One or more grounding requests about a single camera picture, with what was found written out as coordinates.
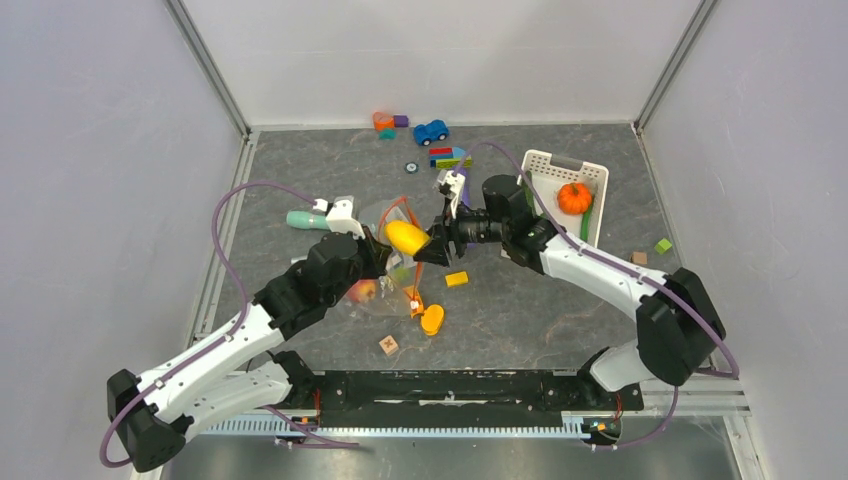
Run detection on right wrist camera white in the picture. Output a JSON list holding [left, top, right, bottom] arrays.
[[435, 169, 464, 219]]

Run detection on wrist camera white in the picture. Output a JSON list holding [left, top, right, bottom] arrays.
[[435, 169, 464, 219], [312, 196, 365, 239]]

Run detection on green chili pepper toy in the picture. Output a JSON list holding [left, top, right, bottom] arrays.
[[579, 205, 593, 242]]

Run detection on orange oval block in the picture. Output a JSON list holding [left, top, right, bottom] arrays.
[[420, 304, 445, 336]]

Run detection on yellow brick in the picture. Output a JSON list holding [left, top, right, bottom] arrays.
[[444, 271, 470, 288]]

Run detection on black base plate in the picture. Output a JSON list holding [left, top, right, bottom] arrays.
[[271, 351, 644, 429]]

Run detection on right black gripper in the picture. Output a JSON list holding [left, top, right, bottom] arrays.
[[413, 197, 508, 268]]

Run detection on multicolour brick stack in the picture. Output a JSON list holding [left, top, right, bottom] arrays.
[[428, 147, 466, 169]]

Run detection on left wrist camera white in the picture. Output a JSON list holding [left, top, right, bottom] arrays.
[[312, 196, 365, 239]]

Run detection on orange pumpkin toy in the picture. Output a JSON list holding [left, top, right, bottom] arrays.
[[556, 182, 593, 215]]

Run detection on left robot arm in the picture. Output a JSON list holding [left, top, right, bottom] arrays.
[[99, 233, 392, 473]]

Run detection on teal small block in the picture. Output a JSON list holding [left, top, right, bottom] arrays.
[[378, 128, 397, 140]]

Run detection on white plastic basket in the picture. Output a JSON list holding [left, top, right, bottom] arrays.
[[501, 150, 611, 276]]

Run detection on small green cube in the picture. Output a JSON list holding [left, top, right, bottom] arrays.
[[654, 238, 673, 255]]

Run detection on purple small block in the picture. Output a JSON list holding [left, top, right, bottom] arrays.
[[393, 115, 409, 128]]

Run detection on small wooden cube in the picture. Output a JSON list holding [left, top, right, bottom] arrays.
[[629, 251, 648, 266]]

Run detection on blue toy car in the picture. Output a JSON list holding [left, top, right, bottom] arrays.
[[413, 119, 450, 146]]

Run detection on red apple toy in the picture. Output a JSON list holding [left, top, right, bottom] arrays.
[[347, 279, 379, 304]]

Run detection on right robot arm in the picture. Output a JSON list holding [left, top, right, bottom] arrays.
[[386, 172, 726, 408]]

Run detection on clear zip bag orange zipper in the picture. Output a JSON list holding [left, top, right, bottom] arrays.
[[341, 196, 425, 317]]

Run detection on wooden cube with X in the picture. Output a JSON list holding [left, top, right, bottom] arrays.
[[378, 335, 399, 356]]

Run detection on orange brick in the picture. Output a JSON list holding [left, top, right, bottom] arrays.
[[409, 300, 425, 318]]

